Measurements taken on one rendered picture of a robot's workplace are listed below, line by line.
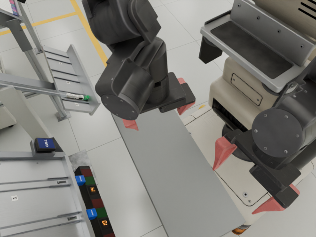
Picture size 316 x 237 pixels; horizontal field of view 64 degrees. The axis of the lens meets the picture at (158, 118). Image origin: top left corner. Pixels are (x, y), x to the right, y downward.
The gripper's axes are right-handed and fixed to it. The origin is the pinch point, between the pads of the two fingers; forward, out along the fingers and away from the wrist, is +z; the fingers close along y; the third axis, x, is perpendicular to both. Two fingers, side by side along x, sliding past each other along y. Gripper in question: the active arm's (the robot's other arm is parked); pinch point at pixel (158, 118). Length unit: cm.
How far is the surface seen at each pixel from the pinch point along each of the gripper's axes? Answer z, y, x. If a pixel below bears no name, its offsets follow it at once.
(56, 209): 20.9, -31.3, -3.0
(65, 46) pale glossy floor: 96, -34, 159
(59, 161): 24.1, -29.9, 12.4
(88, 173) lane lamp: 31.6, -23.9, 8.8
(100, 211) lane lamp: 31.5, -22.7, -4.3
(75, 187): 23.7, -26.2, 2.1
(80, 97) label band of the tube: 22.4, -18.8, 33.0
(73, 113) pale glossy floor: 96, -40, 87
